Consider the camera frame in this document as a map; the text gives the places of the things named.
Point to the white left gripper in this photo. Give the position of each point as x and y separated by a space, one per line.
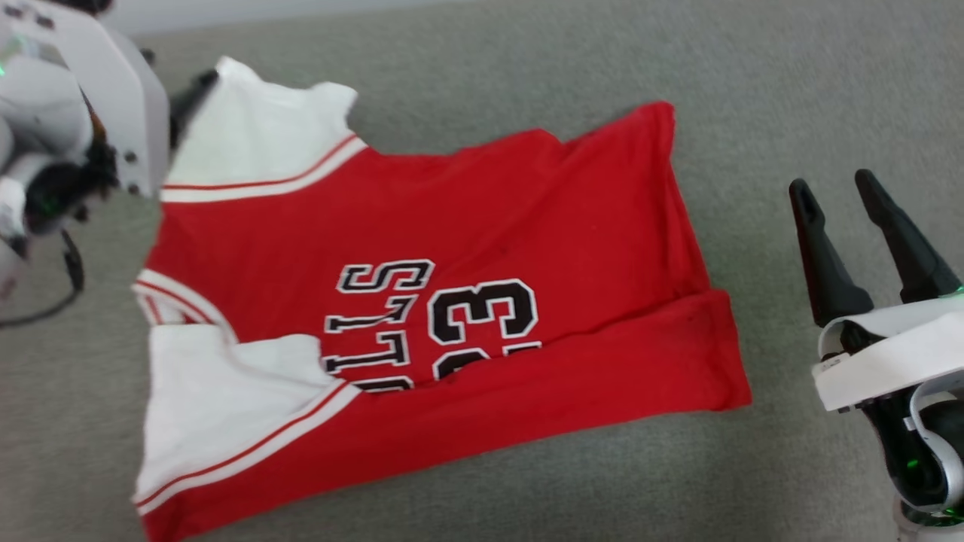
120 98

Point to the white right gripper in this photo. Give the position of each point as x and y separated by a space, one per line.
889 354

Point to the red white basketball jersey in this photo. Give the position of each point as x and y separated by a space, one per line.
489 226

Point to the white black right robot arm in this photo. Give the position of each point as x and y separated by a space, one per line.
926 452

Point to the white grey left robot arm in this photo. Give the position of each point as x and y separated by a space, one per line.
38 113

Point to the grey fabric sofa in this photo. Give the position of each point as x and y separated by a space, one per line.
753 90

